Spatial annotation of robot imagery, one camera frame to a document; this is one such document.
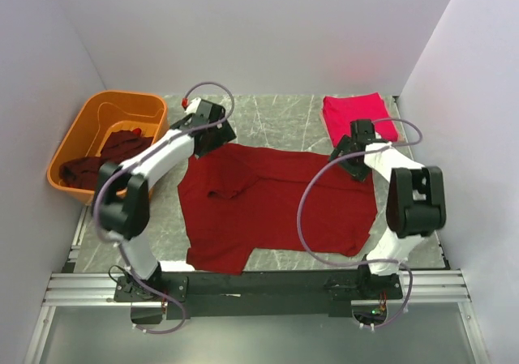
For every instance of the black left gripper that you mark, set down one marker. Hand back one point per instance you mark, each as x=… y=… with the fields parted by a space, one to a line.
x=225 y=134

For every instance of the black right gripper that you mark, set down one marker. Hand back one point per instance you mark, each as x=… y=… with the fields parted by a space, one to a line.
x=359 y=172

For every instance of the dark red t-shirt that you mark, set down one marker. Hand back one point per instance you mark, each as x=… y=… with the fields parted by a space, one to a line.
x=237 y=199

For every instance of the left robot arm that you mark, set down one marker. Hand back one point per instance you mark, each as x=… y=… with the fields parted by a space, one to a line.
x=121 y=205

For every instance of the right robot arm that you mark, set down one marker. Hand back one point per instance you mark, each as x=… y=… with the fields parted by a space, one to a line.
x=415 y=206

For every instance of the folded hot pink t-shirt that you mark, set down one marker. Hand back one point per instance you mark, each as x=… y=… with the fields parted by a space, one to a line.
x=344 y=116

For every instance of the orange plastic bin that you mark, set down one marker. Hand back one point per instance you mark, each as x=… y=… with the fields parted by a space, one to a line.
x=102 y=114

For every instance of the maroon t-shirt in bin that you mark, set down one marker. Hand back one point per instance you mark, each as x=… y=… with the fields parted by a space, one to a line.
x=122 y=145

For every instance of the black base crossbar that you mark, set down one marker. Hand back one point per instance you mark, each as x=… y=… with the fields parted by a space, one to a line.
x=326 y=292

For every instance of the aluminium extrusion rail frame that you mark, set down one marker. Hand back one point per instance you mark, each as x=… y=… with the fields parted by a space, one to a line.
x=97 y=289

